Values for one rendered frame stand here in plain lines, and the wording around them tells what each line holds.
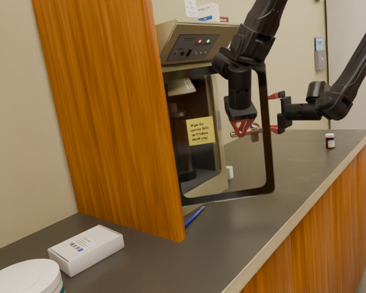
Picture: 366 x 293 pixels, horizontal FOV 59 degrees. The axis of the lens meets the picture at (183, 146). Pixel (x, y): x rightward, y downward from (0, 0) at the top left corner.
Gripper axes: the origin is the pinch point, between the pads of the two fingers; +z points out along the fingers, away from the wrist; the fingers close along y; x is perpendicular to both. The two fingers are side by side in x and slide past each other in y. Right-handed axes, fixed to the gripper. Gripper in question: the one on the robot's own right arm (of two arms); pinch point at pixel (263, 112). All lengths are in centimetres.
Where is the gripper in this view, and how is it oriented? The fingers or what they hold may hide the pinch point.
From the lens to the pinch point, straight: 119.1
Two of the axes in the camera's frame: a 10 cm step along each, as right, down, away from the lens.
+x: -6.4, 2.5, -7.3
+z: -7.6, -0.5, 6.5
